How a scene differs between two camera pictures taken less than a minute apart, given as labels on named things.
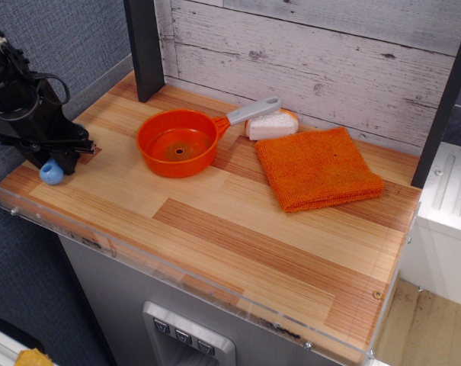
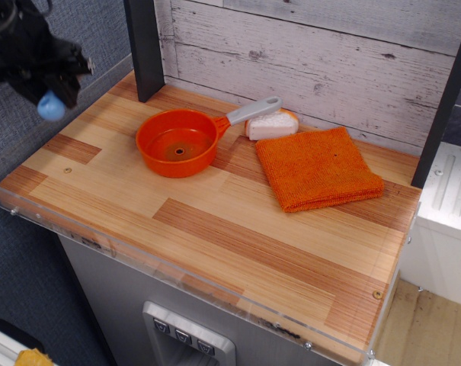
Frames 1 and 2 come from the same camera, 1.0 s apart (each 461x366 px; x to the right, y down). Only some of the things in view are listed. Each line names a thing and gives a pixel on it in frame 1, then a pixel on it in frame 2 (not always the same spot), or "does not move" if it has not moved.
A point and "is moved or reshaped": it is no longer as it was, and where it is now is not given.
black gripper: [39, 128] -> [27, 51]
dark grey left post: [144, 33] does not move
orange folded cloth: [318, 170] does not move
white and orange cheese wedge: [277, 123] does not move
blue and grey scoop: [51, 172] is moved or reshaped
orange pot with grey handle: [180, 142] does not move
